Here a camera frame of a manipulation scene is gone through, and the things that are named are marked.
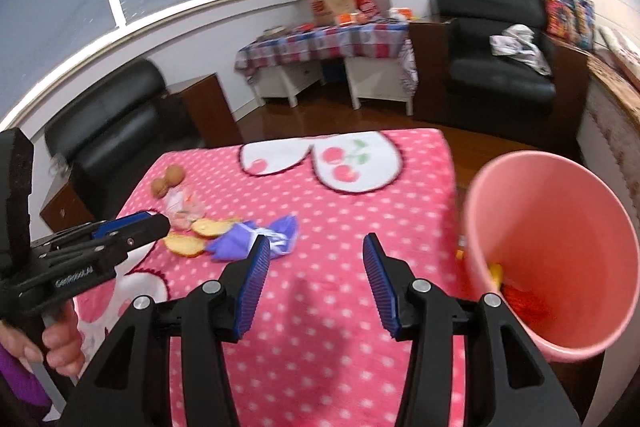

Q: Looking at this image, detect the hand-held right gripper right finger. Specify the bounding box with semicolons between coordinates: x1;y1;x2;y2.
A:
362;233;581;427

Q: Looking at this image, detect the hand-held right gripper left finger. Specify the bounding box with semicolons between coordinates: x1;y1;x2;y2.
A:
62;234;273;427

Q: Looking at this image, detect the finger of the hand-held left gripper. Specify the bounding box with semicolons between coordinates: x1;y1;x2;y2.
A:
34;213;172;269
49;211;159;249

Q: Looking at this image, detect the yellow bread slice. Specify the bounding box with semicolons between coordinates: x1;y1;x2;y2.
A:
192;217;243;239
165;233;207;258

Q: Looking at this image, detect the clear plastic bag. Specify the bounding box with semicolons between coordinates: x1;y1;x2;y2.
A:
167;188;207;230

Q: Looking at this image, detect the purple wrapper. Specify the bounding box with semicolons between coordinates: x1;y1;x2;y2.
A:
206;214;300;263

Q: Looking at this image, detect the red waffle plate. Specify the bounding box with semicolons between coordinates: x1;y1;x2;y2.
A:
501;284;556;333

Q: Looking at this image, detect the pink plastic basin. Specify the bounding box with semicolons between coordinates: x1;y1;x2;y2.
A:
458;150;640;363

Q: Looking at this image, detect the person's left forearm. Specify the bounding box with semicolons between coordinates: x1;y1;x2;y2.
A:
0;347;53;413

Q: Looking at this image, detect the person's left hand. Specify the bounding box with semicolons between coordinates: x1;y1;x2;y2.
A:
0;306;87;378

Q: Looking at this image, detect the small wooden cabinet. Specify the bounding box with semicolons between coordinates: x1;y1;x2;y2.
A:
40;177;96;233

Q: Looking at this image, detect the pink polka-dot blanket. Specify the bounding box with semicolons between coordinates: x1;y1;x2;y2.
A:
72;128;468;427

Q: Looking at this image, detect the black leather armchair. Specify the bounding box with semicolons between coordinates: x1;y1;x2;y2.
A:
44;58;206;208
410;0;591;148

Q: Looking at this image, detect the wooden side table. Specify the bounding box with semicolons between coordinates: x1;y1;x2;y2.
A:
165;73;241;148

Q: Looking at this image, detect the white desk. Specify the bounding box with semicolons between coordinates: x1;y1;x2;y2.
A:
247;54;416;115

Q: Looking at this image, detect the table with checkered cloth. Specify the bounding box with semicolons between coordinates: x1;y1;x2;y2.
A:
235;19;418;98

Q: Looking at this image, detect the white crumpled cloth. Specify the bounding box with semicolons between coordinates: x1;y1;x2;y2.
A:
490;24;553;76

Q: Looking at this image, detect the colourful printed cushion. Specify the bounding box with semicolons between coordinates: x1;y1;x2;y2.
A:
539;0;596;50

